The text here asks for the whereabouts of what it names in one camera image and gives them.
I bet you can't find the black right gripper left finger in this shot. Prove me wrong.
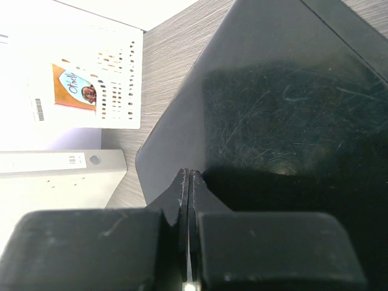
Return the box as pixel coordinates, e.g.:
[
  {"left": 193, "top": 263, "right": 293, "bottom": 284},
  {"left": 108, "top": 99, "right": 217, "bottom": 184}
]
[{"left": 1, "top": 169, "right": 190, "bottom": 290}]

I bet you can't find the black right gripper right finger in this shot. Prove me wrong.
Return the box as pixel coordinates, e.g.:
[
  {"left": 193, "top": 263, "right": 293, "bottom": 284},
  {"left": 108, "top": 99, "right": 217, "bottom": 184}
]
[{"left": 189, "top": 171, "right": 366, "bottom": 290}]

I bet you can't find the black drawer organizer box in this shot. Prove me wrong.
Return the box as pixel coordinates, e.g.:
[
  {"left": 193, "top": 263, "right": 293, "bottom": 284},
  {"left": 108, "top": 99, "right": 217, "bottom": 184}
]
[{"left": 136, "top": 1, "right": 387, "bottom": 290}]

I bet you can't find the Othello book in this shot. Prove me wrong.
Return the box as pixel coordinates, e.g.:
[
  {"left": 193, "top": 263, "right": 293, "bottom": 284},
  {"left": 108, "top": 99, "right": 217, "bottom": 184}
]
[{"left": 52, "top": 64, "right": 97, "bottom": 111}]

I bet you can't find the white perforated file organizer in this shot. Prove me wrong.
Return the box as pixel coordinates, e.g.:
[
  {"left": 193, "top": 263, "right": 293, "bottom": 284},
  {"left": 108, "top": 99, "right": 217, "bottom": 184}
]
[{"left": 0, "top": 0, "right": 144, "bottom": 152}]

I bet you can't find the grey ring binder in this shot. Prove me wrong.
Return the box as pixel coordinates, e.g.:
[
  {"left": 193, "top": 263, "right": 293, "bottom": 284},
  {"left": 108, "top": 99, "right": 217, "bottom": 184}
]
[{"left": 1, "top": 150, "right": 127, "bottom": 248}]

